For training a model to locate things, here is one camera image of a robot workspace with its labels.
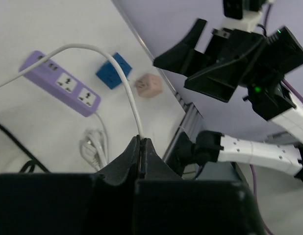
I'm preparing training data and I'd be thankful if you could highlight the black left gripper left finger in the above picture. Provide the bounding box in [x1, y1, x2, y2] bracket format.
[95, 136, 141, 186]

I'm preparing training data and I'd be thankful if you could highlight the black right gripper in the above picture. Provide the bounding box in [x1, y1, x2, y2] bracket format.
[153, 19, 303, 102]

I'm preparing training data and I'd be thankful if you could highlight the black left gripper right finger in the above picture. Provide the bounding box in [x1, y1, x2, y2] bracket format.
[140, 138, 182, 180]

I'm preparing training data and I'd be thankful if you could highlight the blue cube socket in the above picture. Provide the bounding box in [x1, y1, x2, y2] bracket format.
[96, 52, 132, 90]

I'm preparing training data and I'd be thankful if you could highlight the white USB cable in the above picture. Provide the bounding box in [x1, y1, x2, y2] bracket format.
[0, 43, 145, 138]

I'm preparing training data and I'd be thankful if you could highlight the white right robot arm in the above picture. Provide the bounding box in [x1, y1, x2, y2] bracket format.
[153, 19, 303, 182]

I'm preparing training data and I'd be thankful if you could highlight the pink cube socket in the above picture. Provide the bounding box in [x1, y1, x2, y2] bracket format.
[135, 73, 163, 98]

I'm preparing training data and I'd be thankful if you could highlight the purple power strip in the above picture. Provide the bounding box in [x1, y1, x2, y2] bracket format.
[24, 59, 101, 117]

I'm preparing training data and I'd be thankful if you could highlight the white power strip cord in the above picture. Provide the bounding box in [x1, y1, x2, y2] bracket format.
[79, 112, 110, 171]

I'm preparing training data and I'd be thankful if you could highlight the black power cord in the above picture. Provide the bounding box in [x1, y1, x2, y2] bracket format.
[0, 120, 50, 173]

